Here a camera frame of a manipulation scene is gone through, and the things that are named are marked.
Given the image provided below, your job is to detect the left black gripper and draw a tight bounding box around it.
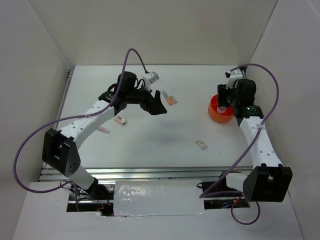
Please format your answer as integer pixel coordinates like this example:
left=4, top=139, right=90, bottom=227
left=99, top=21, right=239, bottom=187
left=125, top=82, right=167, bottom=115

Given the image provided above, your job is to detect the orange grey correction tape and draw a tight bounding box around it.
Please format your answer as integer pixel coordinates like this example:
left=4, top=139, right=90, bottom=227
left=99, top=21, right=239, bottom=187
left=161, top=90, right=174, bottom=106

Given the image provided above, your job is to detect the pink glue bottle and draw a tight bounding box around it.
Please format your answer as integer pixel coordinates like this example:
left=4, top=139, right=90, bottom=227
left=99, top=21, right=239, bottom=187
left=217, top=106, right=227, bottom=114

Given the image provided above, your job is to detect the purple pink highlighter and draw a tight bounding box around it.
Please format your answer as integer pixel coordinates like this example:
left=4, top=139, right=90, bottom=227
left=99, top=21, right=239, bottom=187
left=97, top=126, right=110, bottom=134

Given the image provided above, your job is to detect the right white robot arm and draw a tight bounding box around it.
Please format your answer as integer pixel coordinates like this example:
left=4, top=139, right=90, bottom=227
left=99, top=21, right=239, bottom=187
left=217, top=79, right=293, bottom=203

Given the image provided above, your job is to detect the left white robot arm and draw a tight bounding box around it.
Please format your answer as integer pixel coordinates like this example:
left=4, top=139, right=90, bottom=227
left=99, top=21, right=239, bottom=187
left=42, top=71, right=167, bottom=200

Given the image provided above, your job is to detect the grey eraser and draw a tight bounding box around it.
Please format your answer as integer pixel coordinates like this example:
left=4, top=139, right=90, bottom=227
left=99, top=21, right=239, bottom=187
left=170, top=95, right=178, bottom=104

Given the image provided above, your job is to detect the orange round divided container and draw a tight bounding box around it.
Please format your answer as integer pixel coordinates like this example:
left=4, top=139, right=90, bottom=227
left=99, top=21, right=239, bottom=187
left=208, top=94, right=234, bottom=124

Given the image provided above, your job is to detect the pink white mini stapler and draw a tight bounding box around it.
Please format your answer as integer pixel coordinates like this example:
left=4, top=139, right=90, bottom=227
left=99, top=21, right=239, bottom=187
left=113, top=115, right=127, bottom=126

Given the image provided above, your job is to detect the small white red box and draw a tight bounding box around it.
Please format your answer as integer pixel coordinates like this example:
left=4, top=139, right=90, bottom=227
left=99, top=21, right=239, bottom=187
left=195, top=139, right=208, bottom=150

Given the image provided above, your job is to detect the white cover plate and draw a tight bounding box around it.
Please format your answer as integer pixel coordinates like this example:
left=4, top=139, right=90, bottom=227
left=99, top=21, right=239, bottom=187
left=113, top=180, right=205, bottom=217

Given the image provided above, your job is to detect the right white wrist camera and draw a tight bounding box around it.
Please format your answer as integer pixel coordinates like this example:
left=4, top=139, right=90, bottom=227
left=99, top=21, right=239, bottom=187
left=225, top=69, right=244, bottom=89

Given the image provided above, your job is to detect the aluminium frame rail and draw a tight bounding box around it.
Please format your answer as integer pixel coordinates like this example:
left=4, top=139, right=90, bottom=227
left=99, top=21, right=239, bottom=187
left=41, top=66, right=280, bottom=180

